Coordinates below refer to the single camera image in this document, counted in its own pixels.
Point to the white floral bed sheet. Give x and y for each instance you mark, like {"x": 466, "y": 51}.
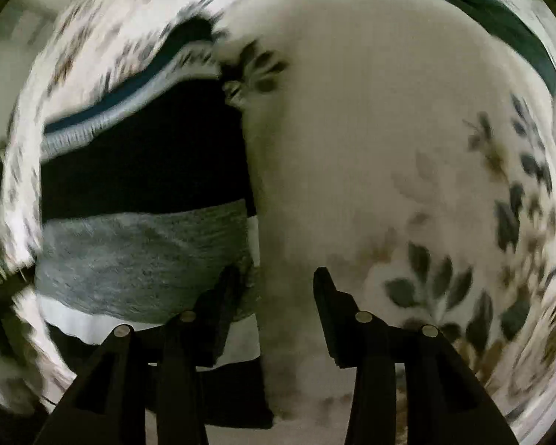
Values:
{"x": 375, "y": 125}

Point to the black grey white striped garment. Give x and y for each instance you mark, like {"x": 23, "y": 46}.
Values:
{"x": 143, "y": 157}

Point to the teal green garment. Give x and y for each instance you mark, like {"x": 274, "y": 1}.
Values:
{"x": 491, "y": 4}

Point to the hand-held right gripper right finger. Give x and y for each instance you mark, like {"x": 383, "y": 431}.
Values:
{"x": 333, "y": 320}

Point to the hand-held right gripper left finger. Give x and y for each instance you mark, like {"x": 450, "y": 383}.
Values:
{"x": 224, "y": 306}

